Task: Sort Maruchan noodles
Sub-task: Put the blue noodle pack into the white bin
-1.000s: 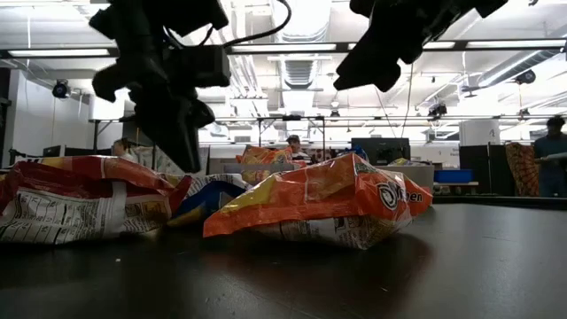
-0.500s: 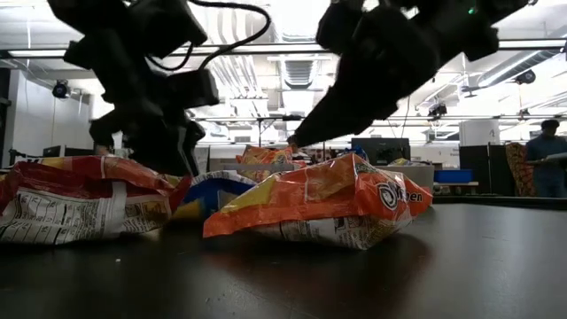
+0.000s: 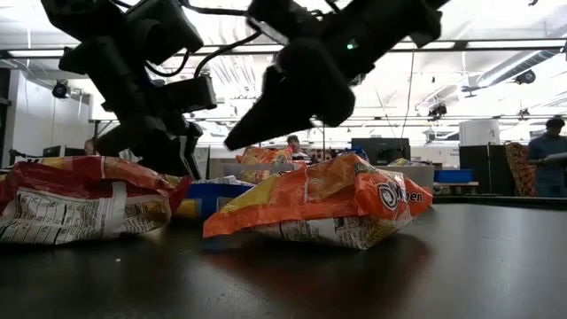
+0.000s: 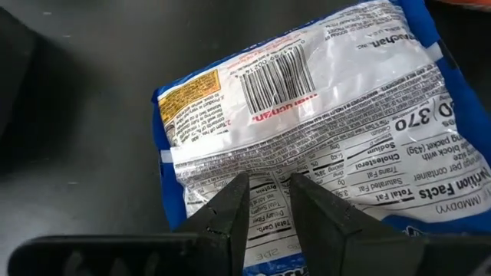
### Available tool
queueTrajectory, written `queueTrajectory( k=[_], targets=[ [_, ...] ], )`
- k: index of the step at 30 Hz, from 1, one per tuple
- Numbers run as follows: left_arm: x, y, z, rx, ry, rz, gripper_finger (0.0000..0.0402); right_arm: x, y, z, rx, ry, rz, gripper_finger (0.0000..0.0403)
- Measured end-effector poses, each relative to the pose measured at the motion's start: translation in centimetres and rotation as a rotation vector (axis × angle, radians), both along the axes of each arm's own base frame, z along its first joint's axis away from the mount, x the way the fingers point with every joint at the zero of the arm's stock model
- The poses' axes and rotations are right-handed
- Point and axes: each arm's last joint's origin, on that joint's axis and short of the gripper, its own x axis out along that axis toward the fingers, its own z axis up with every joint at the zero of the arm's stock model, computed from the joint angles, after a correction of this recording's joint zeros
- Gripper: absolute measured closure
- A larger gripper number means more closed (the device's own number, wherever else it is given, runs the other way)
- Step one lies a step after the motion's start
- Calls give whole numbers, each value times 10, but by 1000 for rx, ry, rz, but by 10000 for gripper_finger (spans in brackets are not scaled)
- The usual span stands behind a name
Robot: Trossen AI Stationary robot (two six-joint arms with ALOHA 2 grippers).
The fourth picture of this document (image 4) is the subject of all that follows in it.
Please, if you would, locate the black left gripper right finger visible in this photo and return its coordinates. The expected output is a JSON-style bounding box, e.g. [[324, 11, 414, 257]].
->
[[289, 172, 402, 276]]

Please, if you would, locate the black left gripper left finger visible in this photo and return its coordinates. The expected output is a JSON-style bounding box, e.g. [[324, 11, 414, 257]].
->
[[174, 172, 251, 276]]

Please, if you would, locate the blue Maruchan noodle packet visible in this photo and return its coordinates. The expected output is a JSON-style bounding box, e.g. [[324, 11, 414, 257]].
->
[[151, 0, 491, 276]]

